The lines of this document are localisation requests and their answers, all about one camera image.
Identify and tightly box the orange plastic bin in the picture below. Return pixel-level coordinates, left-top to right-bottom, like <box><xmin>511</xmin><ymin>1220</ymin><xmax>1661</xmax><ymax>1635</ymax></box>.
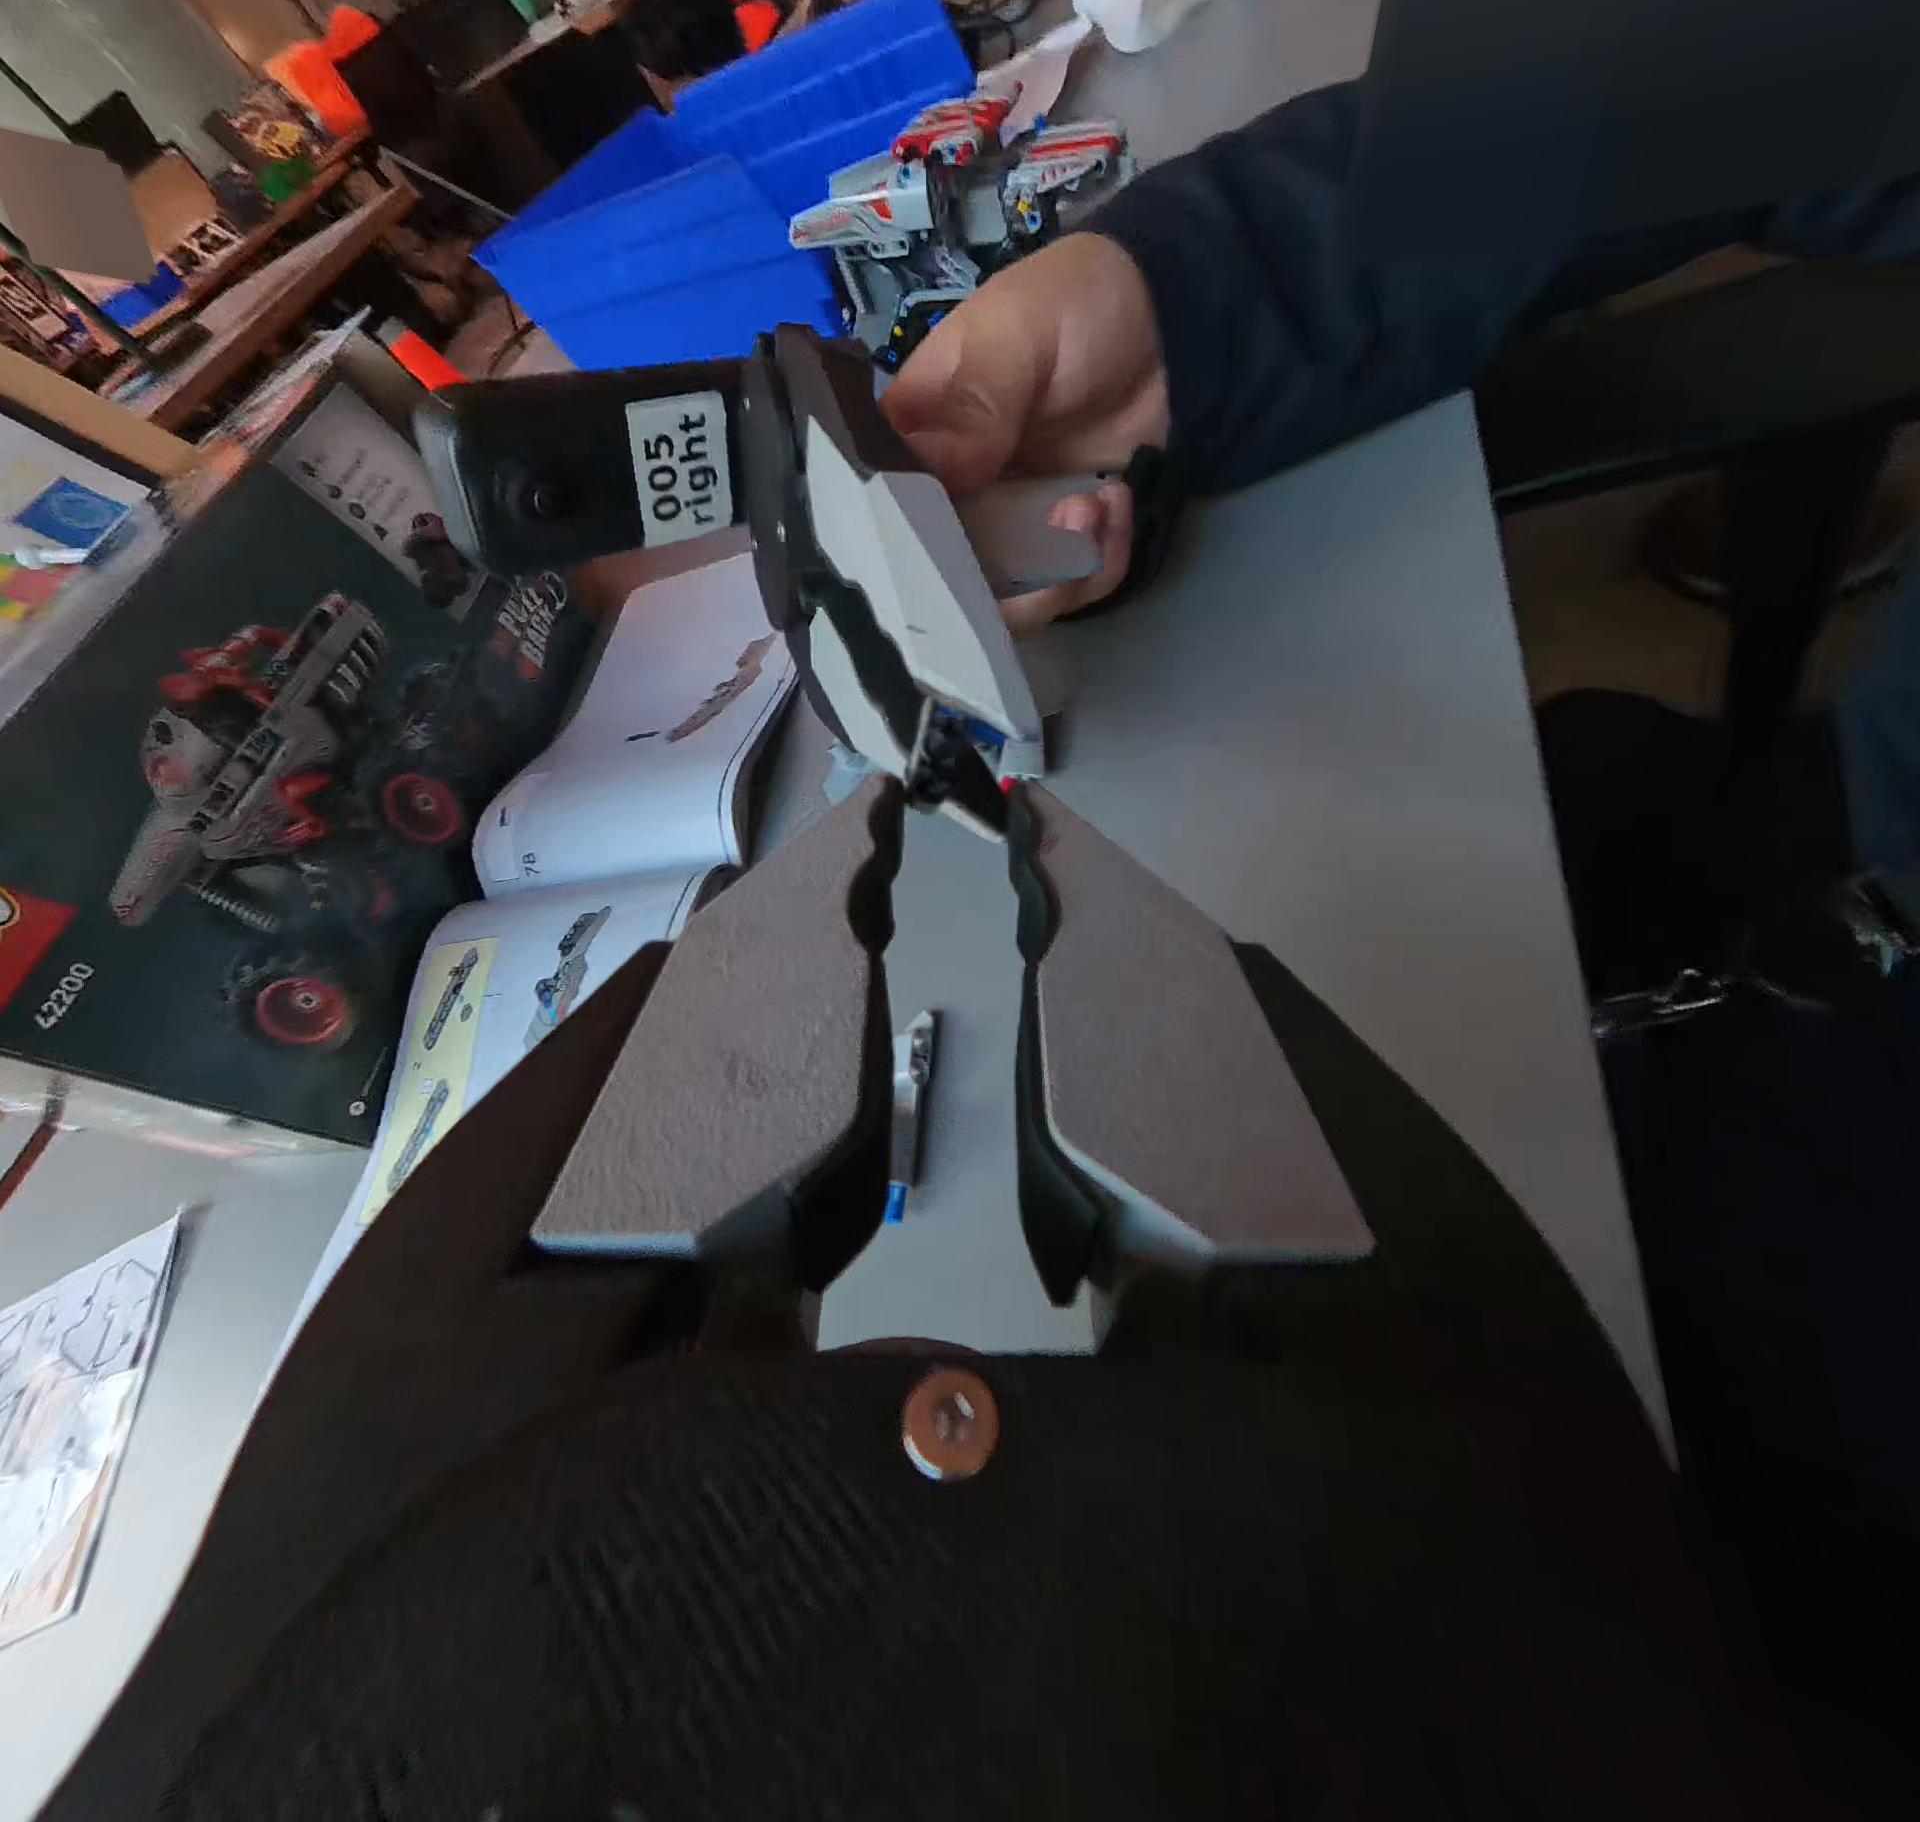
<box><xmin>261</xmin><ymin>5</ymin><xmax>379</xmax><ymax>128</ymax></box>

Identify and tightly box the black chair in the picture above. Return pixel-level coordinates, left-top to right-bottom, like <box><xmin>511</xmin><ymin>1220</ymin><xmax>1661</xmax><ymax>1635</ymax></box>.
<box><xmin>1477</xmin><ymin>253</ymin><xmax>1920</xmax><ymax>743</ymax></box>

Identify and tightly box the blue plastic bin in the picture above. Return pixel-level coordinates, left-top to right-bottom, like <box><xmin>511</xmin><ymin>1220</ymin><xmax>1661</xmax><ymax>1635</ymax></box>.
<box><xmin>471</xmin><ymin>151</ymin><xmax>845</xmax><ymax>374</ymax></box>
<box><xmin>667</xmin><ymin>0</ymin><xmax>980</xmax><ymax>225</ymax></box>

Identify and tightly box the jacket drawstring with toggle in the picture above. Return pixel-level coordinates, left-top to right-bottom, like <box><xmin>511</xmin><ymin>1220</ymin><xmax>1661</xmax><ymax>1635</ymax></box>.
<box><xmin>1590</xmin><ymin>868</ymin><xmax>1920</xmax><ymax>1036</ymax></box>

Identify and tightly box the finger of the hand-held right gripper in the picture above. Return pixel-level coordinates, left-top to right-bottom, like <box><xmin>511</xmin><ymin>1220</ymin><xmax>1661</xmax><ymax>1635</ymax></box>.
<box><xmin>808</xmin><ymin>412</ymin><xmax>1051</xmax><ymax>786</ymax></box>
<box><xmin>795</xmin><ymin>598</ymin><xmax>924</xmax><ymax>804</ymax></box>

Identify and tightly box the lego sticker sheet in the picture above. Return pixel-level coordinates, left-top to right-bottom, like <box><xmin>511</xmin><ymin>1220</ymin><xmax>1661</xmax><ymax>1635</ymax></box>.
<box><xmin>0</xmin><ymin>1207</ymin><xmax>185</xmax><ymax>1650</ymax></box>

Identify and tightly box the person's right hand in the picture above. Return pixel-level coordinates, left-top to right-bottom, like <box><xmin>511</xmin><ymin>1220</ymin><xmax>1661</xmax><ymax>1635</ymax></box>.
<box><xmin>884</xmin><ymin>232</ymin><xmax>1174</xmax><ymax>635</ymax></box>

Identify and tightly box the open instruction booklet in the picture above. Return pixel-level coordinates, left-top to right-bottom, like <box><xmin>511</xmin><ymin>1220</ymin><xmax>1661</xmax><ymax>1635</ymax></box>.
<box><xmin>277</xmin><ymin>546</ymin><xmax>803</xmax><ymax>1404</ymax></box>

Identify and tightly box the wooden table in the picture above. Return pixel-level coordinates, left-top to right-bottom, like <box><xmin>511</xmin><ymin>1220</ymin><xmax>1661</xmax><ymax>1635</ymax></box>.
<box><xmin>91</xmin><ymin>127</ymin><xmax>429</xmax><ymax>435</ymax></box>

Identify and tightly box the person's right forearm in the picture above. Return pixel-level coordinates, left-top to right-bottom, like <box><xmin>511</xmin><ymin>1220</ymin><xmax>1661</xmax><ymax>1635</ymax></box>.
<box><xmin>1079</xmin><ymin>80</ymin><xmax>1490</xmax><ymax>496</ymax></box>

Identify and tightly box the black lego set box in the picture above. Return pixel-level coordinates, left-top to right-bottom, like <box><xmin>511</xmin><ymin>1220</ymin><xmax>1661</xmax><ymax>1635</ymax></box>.
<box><xmin>0</xmin><ymin>326</ymin><xmax>603</xmax><ymax>1152</ymax></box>

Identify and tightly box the black lego connector blue pin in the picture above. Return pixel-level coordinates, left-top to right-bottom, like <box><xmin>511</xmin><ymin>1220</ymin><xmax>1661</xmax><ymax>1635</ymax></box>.
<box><xmin>901</xmin><ymin>697</ymin><xmax>1049</xmax><ymax>844</ymax></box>

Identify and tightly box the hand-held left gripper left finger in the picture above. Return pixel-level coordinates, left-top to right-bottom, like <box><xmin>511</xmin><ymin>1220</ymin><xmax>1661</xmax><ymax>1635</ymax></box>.
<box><xmin>528</xmin><ymin>776</ymin><xmax>907</xmax><ymax>1290</ymax></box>

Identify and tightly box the grey lego beam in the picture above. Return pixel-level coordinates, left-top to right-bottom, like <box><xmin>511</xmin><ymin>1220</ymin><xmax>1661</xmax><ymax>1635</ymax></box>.
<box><xmin>884</xmin><ymin>1009</ymin><xmax>943</xmax><ymax>1226</ymax></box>

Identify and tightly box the person's torso in dark jacket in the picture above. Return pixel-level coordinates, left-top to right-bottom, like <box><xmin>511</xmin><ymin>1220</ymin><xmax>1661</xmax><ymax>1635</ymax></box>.
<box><xmin>1351</xmin><ymin>0</ymin><xmax>1920</xmax><ymax>271</ymax></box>

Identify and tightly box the grey red lego model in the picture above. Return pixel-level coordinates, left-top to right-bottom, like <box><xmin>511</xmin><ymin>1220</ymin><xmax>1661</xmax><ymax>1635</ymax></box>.
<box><xmin>787</xmin><ymin>81</ymin><xmax>1139</xmax><ymax>359</ymax></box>

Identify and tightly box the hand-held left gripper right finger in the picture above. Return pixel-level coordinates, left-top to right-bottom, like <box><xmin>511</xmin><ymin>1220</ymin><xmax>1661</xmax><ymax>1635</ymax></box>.
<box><xmin>1006</xmin><ymin>779</ymin><xmax>1379</xmax><ymax>1309</ymax></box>

